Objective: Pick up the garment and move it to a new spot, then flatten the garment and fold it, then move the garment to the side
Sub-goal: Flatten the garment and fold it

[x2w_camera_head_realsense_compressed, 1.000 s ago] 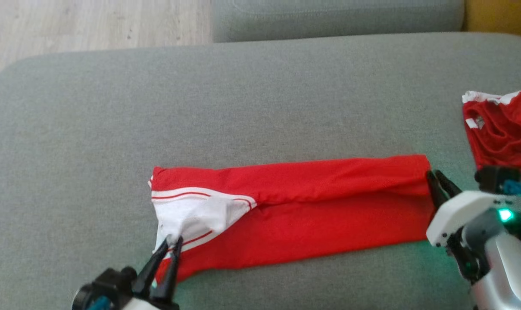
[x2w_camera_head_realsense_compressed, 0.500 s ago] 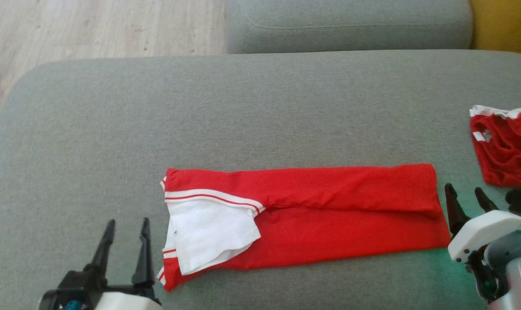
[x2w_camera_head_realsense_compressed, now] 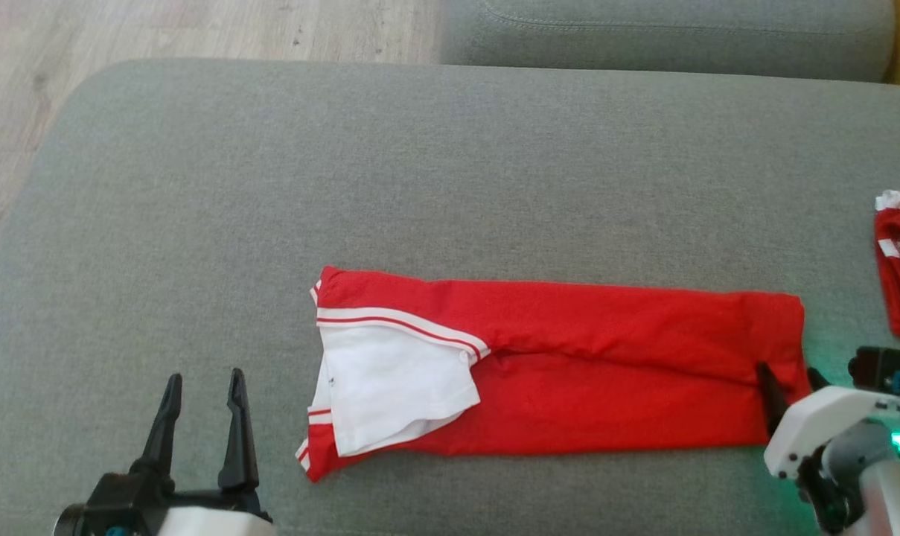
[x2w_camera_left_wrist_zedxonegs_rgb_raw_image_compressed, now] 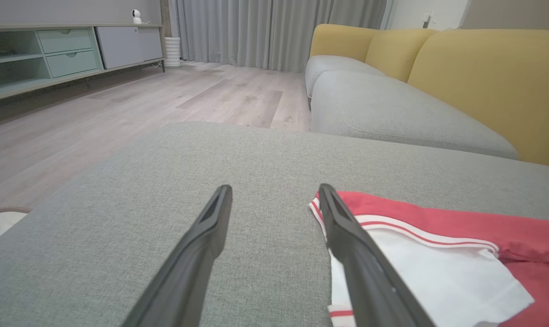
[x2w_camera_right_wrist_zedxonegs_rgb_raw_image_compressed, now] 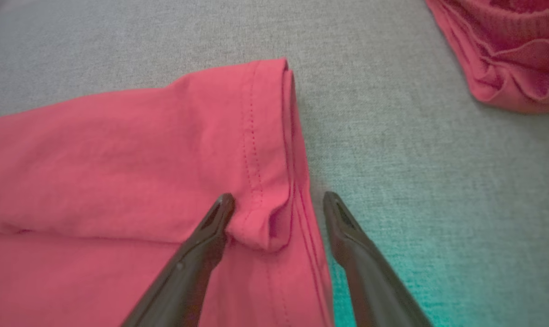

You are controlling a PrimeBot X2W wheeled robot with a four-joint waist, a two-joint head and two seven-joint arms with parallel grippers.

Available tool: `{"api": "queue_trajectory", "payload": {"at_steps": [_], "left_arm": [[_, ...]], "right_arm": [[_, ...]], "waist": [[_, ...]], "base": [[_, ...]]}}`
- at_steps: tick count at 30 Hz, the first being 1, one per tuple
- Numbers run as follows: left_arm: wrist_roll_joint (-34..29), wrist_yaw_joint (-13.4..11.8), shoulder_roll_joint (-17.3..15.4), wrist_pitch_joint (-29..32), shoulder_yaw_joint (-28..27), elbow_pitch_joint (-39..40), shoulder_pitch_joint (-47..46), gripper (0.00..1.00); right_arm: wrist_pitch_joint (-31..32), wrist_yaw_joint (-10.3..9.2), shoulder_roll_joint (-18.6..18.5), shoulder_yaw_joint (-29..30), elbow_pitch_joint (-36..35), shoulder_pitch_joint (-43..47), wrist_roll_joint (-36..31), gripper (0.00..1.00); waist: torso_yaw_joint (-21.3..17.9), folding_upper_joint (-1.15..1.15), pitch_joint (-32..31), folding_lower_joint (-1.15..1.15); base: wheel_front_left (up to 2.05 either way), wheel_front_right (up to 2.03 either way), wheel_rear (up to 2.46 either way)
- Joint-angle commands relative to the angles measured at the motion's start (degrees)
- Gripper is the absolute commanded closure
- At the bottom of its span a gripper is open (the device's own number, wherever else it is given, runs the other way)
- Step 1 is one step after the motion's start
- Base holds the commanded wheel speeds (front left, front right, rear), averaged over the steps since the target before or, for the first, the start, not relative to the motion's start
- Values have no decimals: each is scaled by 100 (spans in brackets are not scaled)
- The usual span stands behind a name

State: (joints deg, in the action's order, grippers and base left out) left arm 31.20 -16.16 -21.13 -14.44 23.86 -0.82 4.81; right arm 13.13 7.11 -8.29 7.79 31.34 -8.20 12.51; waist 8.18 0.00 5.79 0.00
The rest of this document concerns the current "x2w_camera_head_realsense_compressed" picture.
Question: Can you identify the grey sofa backrest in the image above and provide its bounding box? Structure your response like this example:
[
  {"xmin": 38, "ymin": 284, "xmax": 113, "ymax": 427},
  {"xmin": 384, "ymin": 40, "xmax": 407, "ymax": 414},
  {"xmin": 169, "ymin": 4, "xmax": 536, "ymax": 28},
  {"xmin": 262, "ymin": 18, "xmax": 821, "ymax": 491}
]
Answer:
[{"xmin": 438, "ymin": 0, "xmax": 897, "ymax": 83}]

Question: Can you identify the red t-shirt with white sleeves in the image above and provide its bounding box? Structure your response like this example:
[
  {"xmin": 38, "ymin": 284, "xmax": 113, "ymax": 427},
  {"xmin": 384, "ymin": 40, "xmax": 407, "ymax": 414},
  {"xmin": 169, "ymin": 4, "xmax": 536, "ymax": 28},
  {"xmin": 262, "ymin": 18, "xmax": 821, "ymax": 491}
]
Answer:
[{"xmin": 295, "ymin": 265, "xmax": 814, "ymax": 483}]

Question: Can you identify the grey sofa cushion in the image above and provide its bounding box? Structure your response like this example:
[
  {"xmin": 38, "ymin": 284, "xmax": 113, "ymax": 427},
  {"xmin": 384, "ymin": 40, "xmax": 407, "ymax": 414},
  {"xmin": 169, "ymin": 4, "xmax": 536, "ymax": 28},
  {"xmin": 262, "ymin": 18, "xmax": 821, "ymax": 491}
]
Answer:
[{"xmin": 0, "ymin": 60, "xmax": 900, "ymax": 536}]

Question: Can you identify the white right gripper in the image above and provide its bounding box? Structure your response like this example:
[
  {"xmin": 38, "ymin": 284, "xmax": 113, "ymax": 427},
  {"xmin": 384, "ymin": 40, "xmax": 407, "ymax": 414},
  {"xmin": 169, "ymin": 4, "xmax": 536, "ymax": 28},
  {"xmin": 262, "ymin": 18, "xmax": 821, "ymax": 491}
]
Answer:
[{"xmin": 756, "ymin": 363, "xmax": 900, "ymax": 479}]

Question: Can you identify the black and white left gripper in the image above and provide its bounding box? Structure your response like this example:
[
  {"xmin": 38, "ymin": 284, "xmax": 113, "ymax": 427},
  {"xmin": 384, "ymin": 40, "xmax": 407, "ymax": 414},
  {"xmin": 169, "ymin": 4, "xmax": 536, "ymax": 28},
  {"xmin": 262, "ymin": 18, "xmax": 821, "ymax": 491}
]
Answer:
[{"xmin": 85, "ymin": 368, "xmax": 276, "ymax": 536}]

